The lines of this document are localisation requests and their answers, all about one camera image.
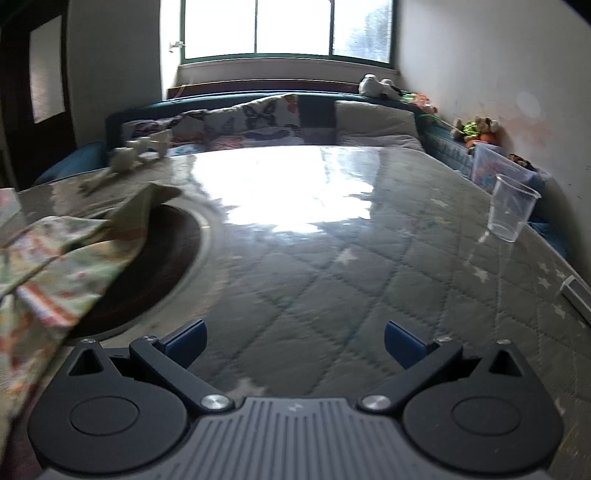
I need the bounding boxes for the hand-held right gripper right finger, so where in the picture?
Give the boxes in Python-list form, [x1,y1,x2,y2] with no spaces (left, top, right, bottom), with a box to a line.
[361,322,526,412]

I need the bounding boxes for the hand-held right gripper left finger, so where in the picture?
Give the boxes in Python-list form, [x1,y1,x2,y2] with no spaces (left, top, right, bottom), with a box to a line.
[67,319,233,414]

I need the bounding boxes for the khaki shorts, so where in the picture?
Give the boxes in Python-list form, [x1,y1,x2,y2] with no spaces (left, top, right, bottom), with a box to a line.
[98,182,182,259]

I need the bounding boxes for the patterned children's shirt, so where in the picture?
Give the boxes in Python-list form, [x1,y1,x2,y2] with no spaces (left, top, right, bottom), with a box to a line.
[0,215,145,416]

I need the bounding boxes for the round dark stove inset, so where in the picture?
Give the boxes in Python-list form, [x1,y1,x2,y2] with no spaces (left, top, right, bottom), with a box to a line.
[69,194,232,343]

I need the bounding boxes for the clear plastic cup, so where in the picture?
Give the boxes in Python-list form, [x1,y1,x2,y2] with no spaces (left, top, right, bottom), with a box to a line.
[488,174,542,243]

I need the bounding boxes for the small white box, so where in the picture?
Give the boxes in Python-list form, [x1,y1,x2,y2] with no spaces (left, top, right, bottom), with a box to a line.
[560,275,591,325]

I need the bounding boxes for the white plush rabbit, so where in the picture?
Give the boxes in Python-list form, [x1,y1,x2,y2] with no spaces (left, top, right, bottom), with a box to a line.
[79,129,174,195]

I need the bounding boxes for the clear plastic storage box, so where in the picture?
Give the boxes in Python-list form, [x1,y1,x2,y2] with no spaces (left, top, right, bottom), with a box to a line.
[470,141,540,195]

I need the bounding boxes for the teal sofa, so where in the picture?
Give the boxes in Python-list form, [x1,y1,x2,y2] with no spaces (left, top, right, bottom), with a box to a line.
[34,90,444,185]

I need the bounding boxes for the butterfly print pillow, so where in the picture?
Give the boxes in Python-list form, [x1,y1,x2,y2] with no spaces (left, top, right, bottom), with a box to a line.
[121,110,209,145]
[203,93,303,149]

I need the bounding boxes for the grey pillow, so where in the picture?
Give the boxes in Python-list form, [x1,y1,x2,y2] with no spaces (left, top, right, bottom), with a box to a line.
[333,99,424,152]

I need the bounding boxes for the brown and green plush toys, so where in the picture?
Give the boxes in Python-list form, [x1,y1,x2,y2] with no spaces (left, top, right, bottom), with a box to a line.
[450,115,502,147]

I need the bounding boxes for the colourful toys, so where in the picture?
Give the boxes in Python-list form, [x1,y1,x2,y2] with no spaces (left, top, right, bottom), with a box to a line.
[401,91,438,115]

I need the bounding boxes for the white plush toy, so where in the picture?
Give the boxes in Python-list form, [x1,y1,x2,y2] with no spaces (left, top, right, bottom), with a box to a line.
[359,74,403,100]

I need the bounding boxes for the dark wooden door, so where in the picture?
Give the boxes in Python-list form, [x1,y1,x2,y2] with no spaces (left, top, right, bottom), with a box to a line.
[0,0,71,188]

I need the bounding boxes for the green framed window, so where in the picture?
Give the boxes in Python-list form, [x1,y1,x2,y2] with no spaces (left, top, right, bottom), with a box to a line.
[168,0,398,65]

